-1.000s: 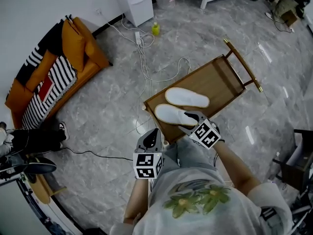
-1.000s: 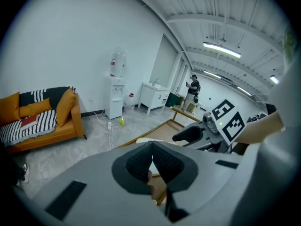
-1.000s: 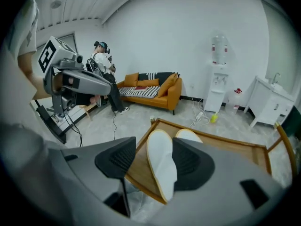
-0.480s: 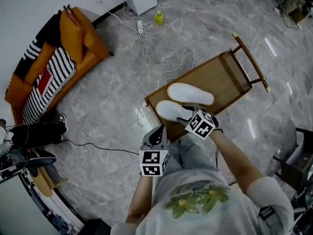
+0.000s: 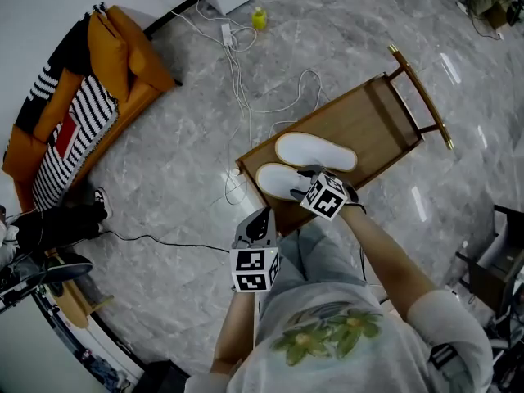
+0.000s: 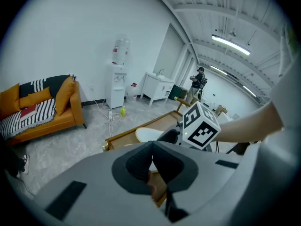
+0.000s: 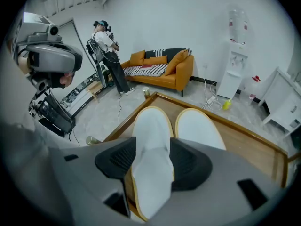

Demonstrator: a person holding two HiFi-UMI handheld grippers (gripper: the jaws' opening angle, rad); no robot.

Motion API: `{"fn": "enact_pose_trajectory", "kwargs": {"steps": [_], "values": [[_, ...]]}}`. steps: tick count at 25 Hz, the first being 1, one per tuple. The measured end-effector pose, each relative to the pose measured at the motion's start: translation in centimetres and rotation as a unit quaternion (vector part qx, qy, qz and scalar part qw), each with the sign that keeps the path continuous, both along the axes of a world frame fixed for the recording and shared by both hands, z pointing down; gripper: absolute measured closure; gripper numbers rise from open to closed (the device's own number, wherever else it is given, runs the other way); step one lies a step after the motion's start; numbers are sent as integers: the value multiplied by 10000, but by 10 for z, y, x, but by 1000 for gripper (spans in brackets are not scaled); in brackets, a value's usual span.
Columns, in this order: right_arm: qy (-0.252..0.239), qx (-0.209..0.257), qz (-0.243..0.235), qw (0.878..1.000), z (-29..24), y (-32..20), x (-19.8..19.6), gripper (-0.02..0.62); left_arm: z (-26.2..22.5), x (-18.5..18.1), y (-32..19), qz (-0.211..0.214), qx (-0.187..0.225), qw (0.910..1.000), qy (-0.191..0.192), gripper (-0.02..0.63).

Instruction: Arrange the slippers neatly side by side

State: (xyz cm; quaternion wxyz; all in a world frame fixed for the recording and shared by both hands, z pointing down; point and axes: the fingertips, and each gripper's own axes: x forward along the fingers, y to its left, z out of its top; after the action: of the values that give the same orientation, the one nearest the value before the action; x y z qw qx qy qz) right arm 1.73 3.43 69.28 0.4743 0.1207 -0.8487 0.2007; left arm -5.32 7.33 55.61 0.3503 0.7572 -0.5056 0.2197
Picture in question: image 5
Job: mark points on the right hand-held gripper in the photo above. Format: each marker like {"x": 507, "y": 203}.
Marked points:
{"x": 325, "y": 197}

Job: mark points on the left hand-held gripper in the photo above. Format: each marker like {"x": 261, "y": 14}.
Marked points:
{"x": 254, "y": 266}

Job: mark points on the white slipper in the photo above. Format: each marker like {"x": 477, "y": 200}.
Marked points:
{"x": 276, "y": 180}
{"x": 311, "y": 150}

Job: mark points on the person's left forearm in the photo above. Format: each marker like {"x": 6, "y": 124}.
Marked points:
{"x": 235, "y": 330}

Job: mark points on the person's right forearm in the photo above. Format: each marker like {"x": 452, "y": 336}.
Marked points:
{"x": 385, "y": 256}

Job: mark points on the person's grey trousers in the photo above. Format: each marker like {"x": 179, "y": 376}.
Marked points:
{"x": 323, "y": 256}

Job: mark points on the wooden shelf cart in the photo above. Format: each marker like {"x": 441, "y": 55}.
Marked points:
{"x": 368, "y": 117}

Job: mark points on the person's white printed shirt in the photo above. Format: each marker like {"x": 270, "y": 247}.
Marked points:
{"x": 348, "y": 367}

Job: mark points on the black box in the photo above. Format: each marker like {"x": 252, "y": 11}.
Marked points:
{"x": 163, "y": 377}

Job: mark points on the yellow drink bottle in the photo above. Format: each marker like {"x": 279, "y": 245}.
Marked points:
{"x": 259, "y": 19}

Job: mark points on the light wooden stool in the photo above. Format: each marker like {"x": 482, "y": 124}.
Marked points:
{"x": 75, "y": 305}

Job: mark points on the black office chair seat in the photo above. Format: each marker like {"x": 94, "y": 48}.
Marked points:
{"x": 67, "y": 270}

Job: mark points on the orange sofa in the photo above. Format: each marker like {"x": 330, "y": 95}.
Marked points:
{"x": 151, "y": 72}

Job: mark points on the striped blanket with red patch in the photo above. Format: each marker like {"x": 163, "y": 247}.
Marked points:
{"x": 90, "y": 105}

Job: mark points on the orange cushion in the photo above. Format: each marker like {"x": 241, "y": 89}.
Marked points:
{"x": 108, "y": 55}

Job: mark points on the white desk with black edge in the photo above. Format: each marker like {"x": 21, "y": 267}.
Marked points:
{"x": 24, "y": 342}

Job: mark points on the black throw with white stripes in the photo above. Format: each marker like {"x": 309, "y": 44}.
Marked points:
{"x": 69, "y": 51}

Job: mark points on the black frame desk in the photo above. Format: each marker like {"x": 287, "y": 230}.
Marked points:
{"x": 487, "y": 281}

